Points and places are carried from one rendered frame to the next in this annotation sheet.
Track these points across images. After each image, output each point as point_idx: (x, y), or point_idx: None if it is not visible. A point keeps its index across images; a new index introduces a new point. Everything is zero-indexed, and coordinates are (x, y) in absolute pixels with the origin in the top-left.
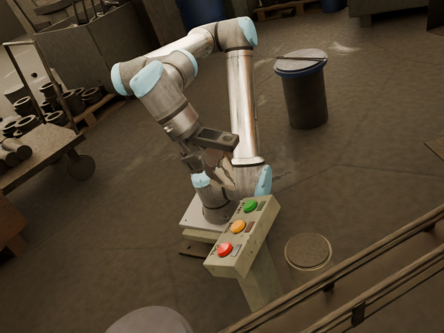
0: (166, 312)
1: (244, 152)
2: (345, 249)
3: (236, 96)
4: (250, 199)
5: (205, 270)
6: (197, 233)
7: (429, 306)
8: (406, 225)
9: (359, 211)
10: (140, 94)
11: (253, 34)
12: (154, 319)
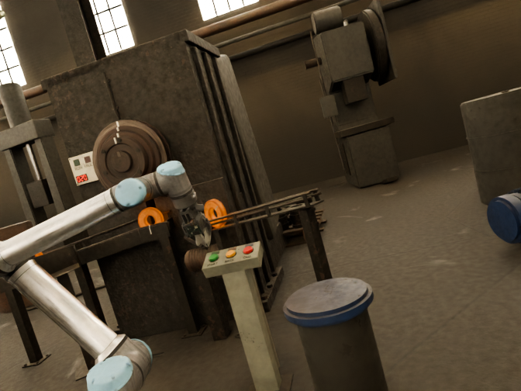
0: (288, 301)
1: (112, 331)
2: (187, 385)
3: (65, 292)
4: (205, 263)
5: None
6: None
7: (234, 346)
8: (242, 211)
9: (146, 390)
10: (184, 171)
11: None
12: (294, 302)
